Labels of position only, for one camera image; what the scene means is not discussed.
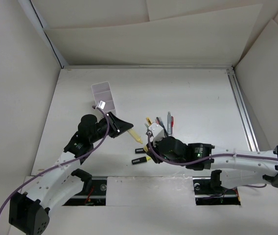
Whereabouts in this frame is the yellow utility knife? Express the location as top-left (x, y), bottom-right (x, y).
top-left (146, 117), bottom-right (152, 126)

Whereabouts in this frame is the light blue mechanical pencil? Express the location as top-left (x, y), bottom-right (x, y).
top-left (167, 112), bottom-right (172, 136)

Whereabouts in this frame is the clear red pen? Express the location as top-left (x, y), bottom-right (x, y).
top-left (170, 116), bottom-right (174, 136)

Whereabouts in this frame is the aluminium rail right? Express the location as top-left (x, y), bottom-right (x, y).
top-left (226, 66), bottom-right (259, 151)

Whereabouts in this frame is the white three-compartment organizer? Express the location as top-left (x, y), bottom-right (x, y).
top-left (91, 81), bottom-right (116, 115)

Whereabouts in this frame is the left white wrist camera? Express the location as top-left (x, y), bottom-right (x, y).
top-left (96, 100), bottom-right (106, 110)

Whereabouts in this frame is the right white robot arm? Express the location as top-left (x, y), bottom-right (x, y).
top-left (147, 133), bottom-right (278, 193)

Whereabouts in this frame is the purple cable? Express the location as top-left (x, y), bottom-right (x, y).
top-left (0, 105), bottom-right (112, 235)
top-left (147, 133), bottom-right (278, 166)

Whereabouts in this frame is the clear pink pen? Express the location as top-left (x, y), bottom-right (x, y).
top-left (156, 117), bottom-right (164, 128)

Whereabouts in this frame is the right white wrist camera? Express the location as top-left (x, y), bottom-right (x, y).
top-left (147, 122), bottom-right (167, 145)

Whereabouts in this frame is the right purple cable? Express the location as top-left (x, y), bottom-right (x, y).
top-left (147, 133), bottom-right (278, 166)

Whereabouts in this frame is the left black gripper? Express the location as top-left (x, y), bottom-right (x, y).
top-left (90, 112), bottom-right (133, 143)

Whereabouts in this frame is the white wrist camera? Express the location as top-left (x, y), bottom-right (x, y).
top-left (96, 100), bottom-right (106, 110)
top-left (147, 122), bottom-right (167, 145)

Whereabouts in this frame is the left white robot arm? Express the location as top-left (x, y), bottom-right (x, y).
top-left (8, 112), bottom-right (133, 235)

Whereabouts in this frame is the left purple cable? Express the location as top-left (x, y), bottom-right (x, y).
top-left (0, 105), bottom-right (112, 235)

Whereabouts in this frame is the black blue pen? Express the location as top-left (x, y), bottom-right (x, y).
top-left (156, 117), bottom-right (170, 137)

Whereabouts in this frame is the black yellow highlighter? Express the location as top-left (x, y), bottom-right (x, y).
top-left (131, 156), bottom-right (151, 165)

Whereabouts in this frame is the black green highlighter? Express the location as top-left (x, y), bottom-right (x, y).
top-left (135, 148), bottom-right (145, 154)

